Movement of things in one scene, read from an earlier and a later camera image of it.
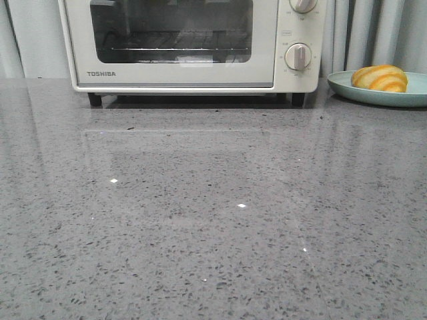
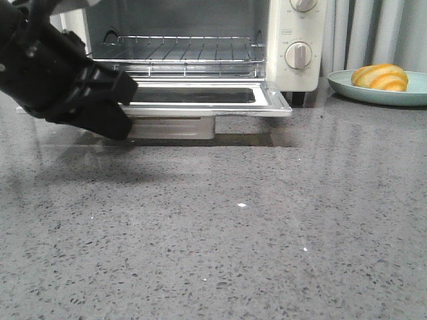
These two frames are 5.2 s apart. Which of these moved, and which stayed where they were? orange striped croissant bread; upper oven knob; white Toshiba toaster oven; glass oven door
Moved: glass oven door
Stayed: orange striped croissant bread; upper oven knob; white Toshiba toaster oven
